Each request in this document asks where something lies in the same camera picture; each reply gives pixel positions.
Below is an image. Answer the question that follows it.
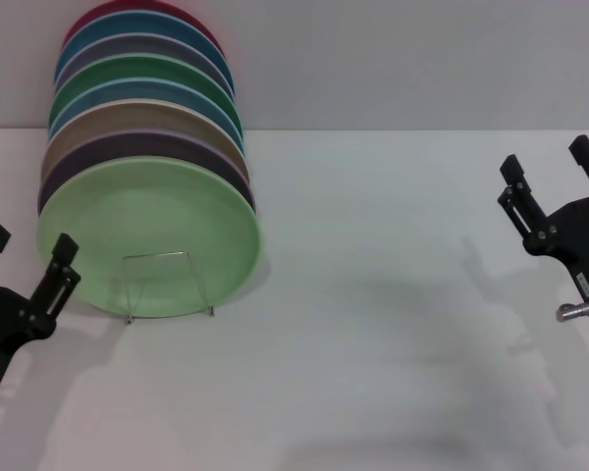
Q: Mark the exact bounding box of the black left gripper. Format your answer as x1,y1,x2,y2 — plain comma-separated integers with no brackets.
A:
0,223,82,408

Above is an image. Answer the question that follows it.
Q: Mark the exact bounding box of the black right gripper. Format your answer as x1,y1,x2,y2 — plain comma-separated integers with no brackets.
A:
497,134,589,335

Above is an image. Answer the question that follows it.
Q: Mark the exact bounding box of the light green plate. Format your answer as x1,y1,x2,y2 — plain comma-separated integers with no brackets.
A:
35,155,264,320

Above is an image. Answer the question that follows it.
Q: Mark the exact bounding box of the clear plate rack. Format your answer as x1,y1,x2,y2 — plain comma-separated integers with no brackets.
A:
121,250,216,325

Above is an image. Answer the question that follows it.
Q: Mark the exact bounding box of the lavender purple plate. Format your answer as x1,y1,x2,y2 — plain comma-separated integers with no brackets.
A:
37,130,257,217

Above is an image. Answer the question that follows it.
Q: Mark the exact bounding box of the tan beige plate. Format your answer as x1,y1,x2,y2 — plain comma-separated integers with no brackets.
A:
39,97,250,183

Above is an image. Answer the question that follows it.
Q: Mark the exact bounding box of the light blue plate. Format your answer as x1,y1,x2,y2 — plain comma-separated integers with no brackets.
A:
46,76,246,148

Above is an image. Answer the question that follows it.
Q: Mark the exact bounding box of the dark green plate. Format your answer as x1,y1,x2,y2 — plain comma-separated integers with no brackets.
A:
47,52,241,136

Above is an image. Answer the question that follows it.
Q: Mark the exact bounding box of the grey purple plate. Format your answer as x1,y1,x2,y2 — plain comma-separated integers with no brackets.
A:
53,32,235,102

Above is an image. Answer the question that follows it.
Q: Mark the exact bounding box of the red plate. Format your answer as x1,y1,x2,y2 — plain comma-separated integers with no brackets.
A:
61,0,226,58

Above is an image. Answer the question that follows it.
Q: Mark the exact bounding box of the teal blue plate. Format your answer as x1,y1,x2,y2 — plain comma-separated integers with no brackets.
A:
53,10,236,97

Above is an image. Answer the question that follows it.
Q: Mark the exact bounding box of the silver cable connector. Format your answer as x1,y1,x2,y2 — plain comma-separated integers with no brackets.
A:
557,301,589,323

